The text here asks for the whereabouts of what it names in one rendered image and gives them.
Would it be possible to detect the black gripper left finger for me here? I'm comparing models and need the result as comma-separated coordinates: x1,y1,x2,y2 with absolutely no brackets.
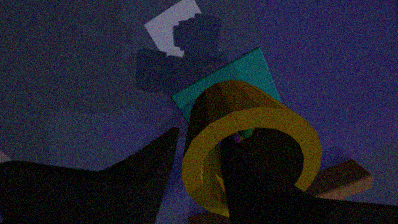
0,127,179,224

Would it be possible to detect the brown long bar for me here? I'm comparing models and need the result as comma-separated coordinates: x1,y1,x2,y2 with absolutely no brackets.
188,159,372,224

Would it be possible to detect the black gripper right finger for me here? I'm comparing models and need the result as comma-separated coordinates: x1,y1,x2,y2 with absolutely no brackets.
220,136,398,224

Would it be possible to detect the green marble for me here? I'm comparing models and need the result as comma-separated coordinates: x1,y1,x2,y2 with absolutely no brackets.
238,128,253,138

